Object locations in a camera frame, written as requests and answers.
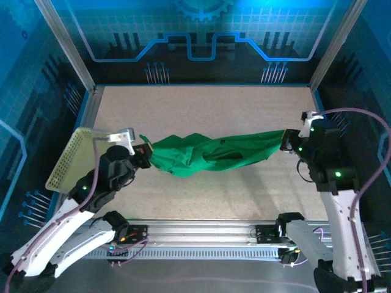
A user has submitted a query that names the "grey slotted cable duct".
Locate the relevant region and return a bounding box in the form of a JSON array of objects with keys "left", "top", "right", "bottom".
[{"left": 82, "top": 245, "right": 291, "bottom": 260}]

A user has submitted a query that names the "grey metal platform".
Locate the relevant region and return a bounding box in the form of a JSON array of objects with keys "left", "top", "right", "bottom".
[{"left": 54, "top": 244, "right": 324, "bottom": 293}]

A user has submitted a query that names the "pale yellow perforated basket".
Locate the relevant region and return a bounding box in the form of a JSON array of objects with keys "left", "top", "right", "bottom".
[{"left": 45, "top": 127, "right": 123, "bottom": 194}]

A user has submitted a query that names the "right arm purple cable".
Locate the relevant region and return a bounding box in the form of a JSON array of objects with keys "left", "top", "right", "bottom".
[{"left": 282, "top": 108, "right": 391, "bottom": 293}]

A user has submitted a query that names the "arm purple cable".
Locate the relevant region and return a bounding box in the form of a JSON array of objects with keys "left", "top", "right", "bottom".
[
  {"left": 2, "top": 136, "right": 151, "bottom": 293},
  {"left": 282, "top": 108, "right": 391, "bottom": 293}
]

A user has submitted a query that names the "green t-shirt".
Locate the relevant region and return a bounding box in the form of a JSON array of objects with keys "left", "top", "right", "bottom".
[{"left": 139, "top": 129, "right": 287, "bottom": 178}]

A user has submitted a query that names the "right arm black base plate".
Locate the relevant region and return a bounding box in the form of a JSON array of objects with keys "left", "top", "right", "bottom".
[{"left": 255, "top": 224, "right": 283, "bottom": 245}]

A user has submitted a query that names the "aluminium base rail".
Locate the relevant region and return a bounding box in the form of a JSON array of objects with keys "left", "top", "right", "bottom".
[{"left": 82, "top": 218, "right": 332, "bottom": 245}]

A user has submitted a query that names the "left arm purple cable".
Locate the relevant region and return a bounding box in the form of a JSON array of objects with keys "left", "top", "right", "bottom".
[{"left": 2, "top": 136, "right": 151, "bottom": 293}]

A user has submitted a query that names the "aluminium frame post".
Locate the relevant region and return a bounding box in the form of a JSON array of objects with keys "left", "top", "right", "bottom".
[
  {"left": 308, "top": 0, "right": 369, "bottom": 92},
  {"left": 33, "top": 0, "right": 98, "bottom": 94}
]

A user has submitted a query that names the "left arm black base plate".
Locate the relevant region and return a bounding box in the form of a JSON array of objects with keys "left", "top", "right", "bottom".
[{"left": 108, "top": 224, "right": 150, "bottom": 245}]

